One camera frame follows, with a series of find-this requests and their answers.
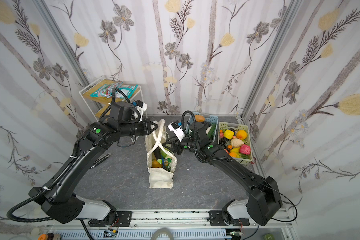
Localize green snack packet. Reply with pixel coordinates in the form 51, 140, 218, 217
162, 156, 174, 172

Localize orange bell pepper toy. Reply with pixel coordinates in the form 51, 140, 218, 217
152, 160, 163, 168

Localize cream canvas grocery bag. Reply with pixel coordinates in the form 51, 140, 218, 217
145, 119, 177, 189

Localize green cabbage toy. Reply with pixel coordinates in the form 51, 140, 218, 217
159, 146, 173, 159

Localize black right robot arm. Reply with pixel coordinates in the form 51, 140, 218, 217
164, 111, 284, 226

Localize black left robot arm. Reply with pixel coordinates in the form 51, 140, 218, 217
7, 88, 158, 226

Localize brown potato toy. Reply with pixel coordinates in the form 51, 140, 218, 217
195, 115, 206, 122

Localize blue plastic vegetable basket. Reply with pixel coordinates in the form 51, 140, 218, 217
182, 112, 219, 144

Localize yellow citron toy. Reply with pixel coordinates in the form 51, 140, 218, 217
223, 129, 235, 140

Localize red teal snack packet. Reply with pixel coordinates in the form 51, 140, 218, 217
90, 82, 123, 98

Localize green plastic fruit basket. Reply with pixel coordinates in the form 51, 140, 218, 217
218, 122, 253, 165

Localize beige pear toy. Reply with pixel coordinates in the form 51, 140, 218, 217
230, 138, 245, 148

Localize orange fruit toy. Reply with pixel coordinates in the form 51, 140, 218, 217
236, 130, 248, 141

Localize pink dragon fruit toy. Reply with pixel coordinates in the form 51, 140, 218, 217
239, 144, 251, 155

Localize black pen on table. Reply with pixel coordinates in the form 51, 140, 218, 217
91, 153, 111, 169

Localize white wire two-tier shelf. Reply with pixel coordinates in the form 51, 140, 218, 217
79, 76, 146, 121

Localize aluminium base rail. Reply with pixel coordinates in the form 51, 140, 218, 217
44, 208, 298, 240

